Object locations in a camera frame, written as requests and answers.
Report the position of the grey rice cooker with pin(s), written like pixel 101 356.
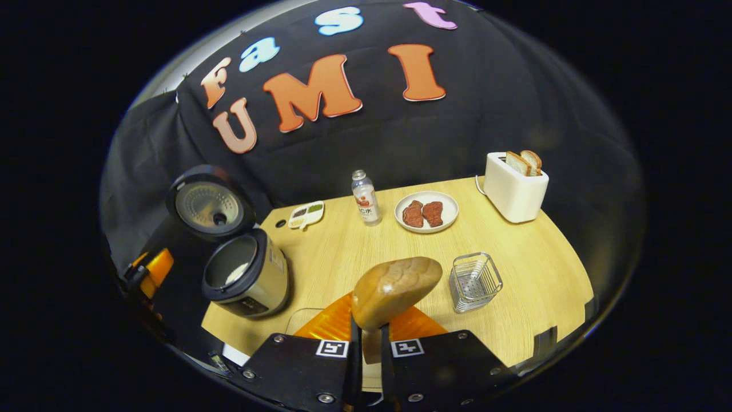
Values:
pixel 257 286

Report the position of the toasted bread slice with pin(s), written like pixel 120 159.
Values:
pixel 534 162
pixel 517 164

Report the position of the black table edge clamp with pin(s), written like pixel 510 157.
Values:
pixel 544 342

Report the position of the white divided grain dish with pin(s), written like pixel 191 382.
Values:
pixel 307 222

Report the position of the clear plastic drink bottle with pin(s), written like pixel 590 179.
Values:
pixel 367 203

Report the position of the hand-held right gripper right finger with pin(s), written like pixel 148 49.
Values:
pixel 389 377

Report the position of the white toaster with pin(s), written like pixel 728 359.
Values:
pixel 514 197

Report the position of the clear plastic box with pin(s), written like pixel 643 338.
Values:
pixel 297 320

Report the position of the wooden spoon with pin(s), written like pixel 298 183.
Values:
pixel 394 289

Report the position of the red meat slice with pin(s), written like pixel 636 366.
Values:
pixel 413 214
pixel 433 213

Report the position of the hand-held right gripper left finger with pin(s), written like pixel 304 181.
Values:
pixel 353 372

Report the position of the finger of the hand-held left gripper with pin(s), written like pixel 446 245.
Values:
pixel 157 272

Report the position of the brown grains heap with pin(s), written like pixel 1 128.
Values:
pixel 299 212

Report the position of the white board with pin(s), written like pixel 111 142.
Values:
pixel 235 355

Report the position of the white round plate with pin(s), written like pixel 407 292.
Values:
pixel 450 209

